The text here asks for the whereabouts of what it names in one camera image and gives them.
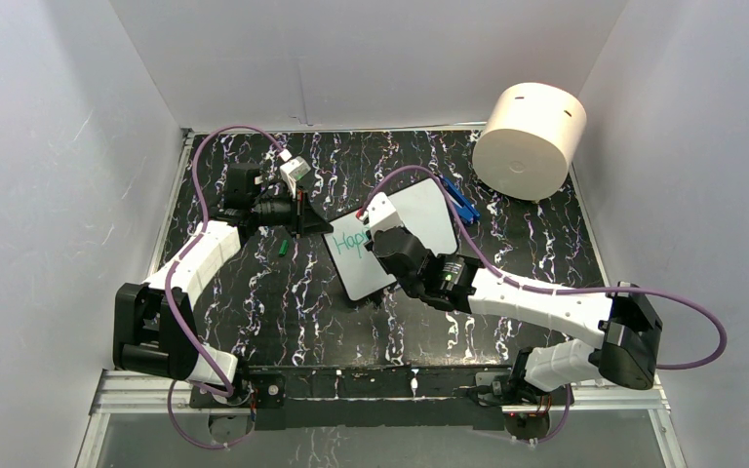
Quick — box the cream cylindrical container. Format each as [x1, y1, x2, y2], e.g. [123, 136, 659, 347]
[472, 82, 587, 202]

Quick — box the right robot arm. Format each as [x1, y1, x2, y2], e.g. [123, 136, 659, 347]
[369, 226, 662, 404]

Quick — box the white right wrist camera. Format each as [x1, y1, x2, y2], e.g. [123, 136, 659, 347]
[359, 192, 404, 237]

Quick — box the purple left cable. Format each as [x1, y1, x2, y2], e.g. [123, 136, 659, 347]
[162, 125, 289, 451]

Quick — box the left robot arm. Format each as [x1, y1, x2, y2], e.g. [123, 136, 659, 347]
[112, 157, 333, 406]

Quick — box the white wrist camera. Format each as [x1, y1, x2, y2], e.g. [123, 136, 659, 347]
[359, 192, 404, 237]
[279, 149, 311, 197]

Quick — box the white whiteboard black frame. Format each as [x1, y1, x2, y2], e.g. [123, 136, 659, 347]
[324, 178, 457, 301]

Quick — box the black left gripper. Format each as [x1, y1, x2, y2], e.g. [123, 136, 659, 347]
[253, 185, 334, 241]

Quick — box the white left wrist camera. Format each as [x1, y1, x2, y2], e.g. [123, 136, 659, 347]
[279, 149, 311, 197]

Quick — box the aluminium frame rail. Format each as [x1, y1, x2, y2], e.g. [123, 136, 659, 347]
[77, 366, 686, 467]

